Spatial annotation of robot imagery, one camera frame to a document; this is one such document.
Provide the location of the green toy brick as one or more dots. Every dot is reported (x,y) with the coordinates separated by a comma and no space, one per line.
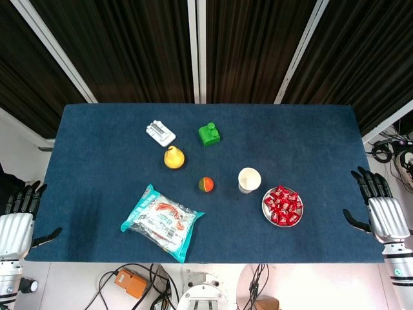
(208,137)

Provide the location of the blue table cloth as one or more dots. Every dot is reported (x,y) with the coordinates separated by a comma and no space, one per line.
(96,145)

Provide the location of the black caster wheel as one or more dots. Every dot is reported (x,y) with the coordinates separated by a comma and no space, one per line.
(26,285)

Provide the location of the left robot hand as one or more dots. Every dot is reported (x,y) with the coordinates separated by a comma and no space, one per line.
(16,232)

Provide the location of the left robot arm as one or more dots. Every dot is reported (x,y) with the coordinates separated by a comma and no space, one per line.
(9,277)

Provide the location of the white frame post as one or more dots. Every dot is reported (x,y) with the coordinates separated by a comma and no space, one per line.
(193,48)
(56,51)
(302,51)
(202,48)
(387,123)

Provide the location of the white paper cup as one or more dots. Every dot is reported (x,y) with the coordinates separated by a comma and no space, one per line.
(248,177)

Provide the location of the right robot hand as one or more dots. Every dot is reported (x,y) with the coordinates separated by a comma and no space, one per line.
(387,219)

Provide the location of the teal clear snack bag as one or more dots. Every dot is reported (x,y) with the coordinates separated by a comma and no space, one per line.
(161,219)

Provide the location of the yellow toy pear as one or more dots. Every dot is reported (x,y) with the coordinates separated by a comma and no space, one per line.
(174,159)

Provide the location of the white robot torso base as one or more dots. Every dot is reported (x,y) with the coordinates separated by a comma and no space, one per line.
(202,292)

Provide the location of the white plastic clip device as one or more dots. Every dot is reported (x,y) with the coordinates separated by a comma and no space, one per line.
(160,133)

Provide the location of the red candy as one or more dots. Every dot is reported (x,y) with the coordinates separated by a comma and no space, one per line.
(287,194)
(294,219)
(280,189)
(299,205)
(268,201)
(275,215)
(275,195)
(292,202)
(292,210)
(285,204)
(277,203)
(295,196)
(284,220)

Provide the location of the orange foot pedal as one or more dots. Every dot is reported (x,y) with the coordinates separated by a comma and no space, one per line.
(130,284)

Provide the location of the orange green ball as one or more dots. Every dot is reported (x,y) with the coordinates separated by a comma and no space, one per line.
(206,184)

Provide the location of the brown wooden object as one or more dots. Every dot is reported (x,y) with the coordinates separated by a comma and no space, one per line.
(267,305)

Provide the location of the round metal plate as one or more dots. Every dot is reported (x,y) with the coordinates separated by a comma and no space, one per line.
(266,215)

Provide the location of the dark pleated curtain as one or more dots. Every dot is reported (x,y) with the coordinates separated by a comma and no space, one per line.
(251,48)
(19,64)
(129,48)
(364,48)

